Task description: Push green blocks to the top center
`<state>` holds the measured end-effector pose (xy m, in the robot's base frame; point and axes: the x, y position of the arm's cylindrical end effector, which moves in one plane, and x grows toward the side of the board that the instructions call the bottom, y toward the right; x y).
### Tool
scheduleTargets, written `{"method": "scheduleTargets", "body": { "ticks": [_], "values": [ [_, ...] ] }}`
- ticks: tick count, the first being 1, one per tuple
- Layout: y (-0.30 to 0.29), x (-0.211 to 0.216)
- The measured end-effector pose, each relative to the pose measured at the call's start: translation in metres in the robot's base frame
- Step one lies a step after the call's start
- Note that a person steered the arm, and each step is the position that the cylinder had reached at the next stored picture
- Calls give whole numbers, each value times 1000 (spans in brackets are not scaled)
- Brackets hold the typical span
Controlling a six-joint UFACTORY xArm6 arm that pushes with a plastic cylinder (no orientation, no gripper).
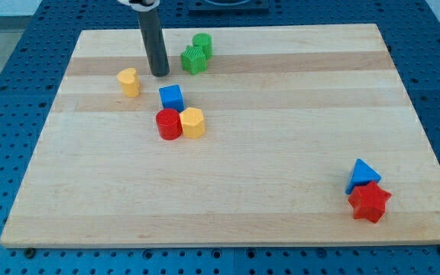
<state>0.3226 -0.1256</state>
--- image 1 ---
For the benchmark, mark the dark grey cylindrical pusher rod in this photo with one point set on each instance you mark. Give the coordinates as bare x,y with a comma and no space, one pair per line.
152,35

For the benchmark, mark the white tool mount flange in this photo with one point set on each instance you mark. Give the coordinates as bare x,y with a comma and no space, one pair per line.
140,3

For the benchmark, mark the green star block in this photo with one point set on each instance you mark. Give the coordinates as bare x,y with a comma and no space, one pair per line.
193,60

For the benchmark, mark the green cylinder block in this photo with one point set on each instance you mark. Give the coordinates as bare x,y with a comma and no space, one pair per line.
204,41

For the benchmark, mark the yellow heart block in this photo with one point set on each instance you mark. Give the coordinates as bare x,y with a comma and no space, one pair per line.
129,82

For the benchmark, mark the blue cube block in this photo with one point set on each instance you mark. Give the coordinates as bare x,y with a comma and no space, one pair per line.
172,97

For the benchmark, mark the red cylinder block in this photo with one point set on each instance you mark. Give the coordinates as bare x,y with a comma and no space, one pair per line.
168,124

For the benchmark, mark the yellow hexagon block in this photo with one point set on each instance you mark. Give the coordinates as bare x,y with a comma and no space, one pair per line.
193,122

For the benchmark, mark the wooden board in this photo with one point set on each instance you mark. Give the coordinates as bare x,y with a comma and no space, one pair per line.
287,111

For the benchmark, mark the blue triangle block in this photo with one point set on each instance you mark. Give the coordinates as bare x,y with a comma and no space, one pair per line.
360,175

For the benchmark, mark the red star block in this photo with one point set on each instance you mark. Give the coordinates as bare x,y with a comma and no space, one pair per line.
369,202

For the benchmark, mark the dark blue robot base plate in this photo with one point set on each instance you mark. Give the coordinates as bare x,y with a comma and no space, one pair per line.
226,6

